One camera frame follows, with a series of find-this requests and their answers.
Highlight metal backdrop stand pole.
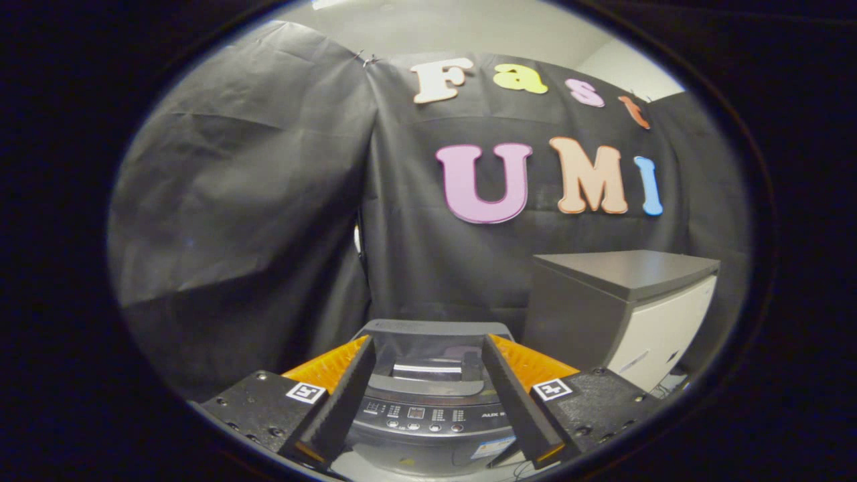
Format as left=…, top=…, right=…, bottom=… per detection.
left=353, top=213, right=371, bottom=276

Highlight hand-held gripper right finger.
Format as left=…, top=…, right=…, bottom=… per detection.
left=481, top=333, right=660, bottom=469

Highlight grey washing machine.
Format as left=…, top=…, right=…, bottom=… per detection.
left=331, top=320, right=530, bottom=477

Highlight black backdrop cloth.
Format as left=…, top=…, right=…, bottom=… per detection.
left=107, top=20, right=751, bottom=402

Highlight thin black floor cables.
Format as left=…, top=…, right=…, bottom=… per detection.
left=646, top=374, right=692, bottom=404

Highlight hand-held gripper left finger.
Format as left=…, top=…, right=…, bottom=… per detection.
left=201, top=335, right=377, bottom=469

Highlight white cabinet with dark top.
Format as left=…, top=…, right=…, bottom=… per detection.
left=522, top=250, right=721, bottom=394

